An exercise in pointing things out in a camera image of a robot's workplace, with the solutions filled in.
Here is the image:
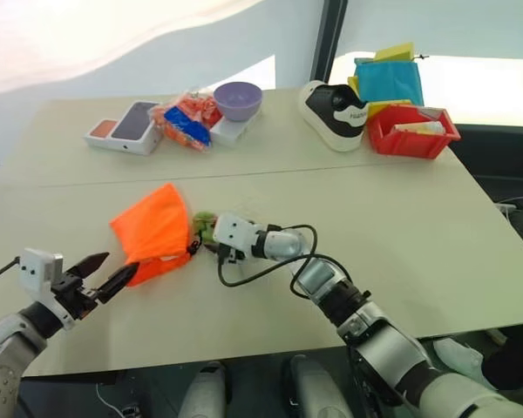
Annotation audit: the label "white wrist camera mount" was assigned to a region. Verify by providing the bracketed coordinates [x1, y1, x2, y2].
[212, 212, 263, 259]
[18, 247, 78, 332]

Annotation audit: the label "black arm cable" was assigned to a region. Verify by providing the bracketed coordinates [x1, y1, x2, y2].
[216, 224, 336, 302]
[0, 255, 24, 289]

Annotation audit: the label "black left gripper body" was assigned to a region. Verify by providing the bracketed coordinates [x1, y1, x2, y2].
[48, 269, 102, 322]

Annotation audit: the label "white shoe on floor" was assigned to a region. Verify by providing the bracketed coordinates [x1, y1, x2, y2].
[432, 336, 499, 392]

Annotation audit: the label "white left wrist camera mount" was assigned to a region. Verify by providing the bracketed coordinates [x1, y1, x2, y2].
[18, 247, 78, 332]

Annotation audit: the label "silver rounded robot leg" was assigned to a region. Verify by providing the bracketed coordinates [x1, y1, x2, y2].
[280, 354, 355, 418]
[177, 361, 228, 418]

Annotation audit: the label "white and black sneaker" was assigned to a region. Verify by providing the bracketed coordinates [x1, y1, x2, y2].
[296, 79, 371, 153]

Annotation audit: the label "blue drawstring pouch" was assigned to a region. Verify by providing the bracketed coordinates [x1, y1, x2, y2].
[353, 57, 425, 108]

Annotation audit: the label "white floor cables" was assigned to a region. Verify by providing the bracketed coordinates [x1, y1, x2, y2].
[495, 196, 523, 247]

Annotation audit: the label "thin white cable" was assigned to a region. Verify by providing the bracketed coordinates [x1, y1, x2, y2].
[95, 381, 130, 414]

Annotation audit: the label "white item in red bin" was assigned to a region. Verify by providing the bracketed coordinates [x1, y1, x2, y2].
[390, 120, 446, 137]

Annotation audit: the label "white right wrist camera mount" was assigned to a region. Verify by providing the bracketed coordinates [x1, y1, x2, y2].
[212, 212, 263, 259]

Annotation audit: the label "plain white box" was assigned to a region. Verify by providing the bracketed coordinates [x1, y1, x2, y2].
[208, 108, 262, 148]

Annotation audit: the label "dark window frame post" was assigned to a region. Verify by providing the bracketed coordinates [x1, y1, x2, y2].
[310, 0, 349, 87]

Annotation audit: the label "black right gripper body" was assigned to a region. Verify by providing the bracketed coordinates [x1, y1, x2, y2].
[216, 242, 248, 266]

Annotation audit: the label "purple bowl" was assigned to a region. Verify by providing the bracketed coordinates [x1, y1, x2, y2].
[213, 81, 263, 124]

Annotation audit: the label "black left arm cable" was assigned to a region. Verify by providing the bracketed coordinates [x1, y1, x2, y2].
[0, 255, 24, 289]

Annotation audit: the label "white tube with green print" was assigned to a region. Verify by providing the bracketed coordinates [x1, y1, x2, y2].
[192, 211, 220, 244]

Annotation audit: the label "orange drawstring pouch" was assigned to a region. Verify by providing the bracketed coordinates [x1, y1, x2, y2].
[109, 182, 201, 288]

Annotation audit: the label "white box with orange picture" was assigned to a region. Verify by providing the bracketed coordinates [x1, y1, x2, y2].
[83, 118, 119, 150]

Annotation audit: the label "red plastic bin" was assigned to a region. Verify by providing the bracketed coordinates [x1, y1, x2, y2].
[366, 104, 462, 162]

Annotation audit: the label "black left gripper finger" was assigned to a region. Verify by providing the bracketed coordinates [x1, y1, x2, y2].
[67, 252, 111, 280]
[96, 261, 140, 304]

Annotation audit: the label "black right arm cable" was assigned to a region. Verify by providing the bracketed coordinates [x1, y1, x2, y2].
[216, 224, 336, 302]

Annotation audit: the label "white box with dark phone picture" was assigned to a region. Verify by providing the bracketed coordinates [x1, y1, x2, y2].
[107, 100, 165, 157]

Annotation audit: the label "orange and blue snack bag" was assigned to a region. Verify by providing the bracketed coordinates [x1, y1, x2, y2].
[149, 90, 224, 154]

